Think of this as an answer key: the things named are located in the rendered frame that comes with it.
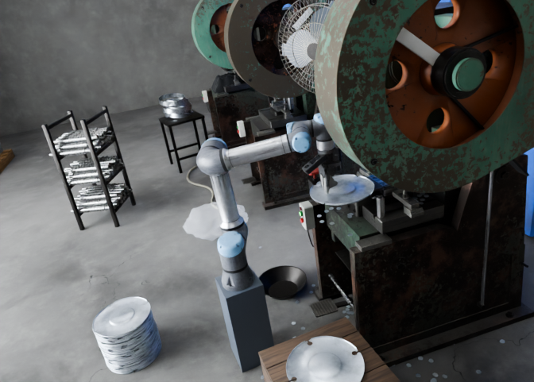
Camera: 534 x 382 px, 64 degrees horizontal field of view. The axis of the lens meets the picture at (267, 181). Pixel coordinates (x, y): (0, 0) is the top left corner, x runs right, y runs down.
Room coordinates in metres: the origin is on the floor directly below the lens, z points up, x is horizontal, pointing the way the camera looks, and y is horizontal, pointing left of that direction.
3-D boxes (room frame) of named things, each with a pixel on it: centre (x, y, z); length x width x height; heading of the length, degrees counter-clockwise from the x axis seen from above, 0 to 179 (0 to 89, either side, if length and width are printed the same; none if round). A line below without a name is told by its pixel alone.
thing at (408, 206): (1.63, -0.58, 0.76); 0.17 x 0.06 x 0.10; 12
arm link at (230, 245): (1.66, 0.20, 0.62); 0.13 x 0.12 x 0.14; 175
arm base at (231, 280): (1.65, 0.20, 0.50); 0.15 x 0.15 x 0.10
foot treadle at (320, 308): (1.77, -0.41, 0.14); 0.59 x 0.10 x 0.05; 102
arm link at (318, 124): (1.74, -0.27, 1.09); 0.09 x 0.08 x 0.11; 85
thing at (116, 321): (1.79, 0.84, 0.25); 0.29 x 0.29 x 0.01
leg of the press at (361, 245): (1.57, -0.74, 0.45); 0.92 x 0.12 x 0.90; 102
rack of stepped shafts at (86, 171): (3.53, 1.46, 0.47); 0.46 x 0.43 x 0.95; 82
